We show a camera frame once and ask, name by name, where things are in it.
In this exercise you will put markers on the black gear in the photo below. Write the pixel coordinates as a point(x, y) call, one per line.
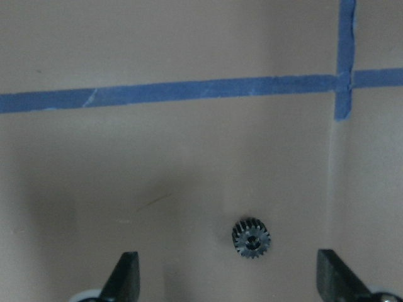
point(251, 238)

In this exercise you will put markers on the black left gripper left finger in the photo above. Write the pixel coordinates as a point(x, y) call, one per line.
point(124, 282)

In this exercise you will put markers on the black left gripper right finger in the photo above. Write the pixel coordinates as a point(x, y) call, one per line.
point(335, 281)

